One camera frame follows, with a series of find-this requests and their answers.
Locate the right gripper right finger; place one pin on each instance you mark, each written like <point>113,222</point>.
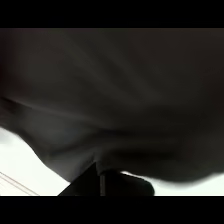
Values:
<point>128,185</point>

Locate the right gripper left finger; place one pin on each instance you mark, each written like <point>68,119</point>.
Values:
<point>85,185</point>

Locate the black garment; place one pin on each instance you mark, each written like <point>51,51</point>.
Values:
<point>113,100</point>

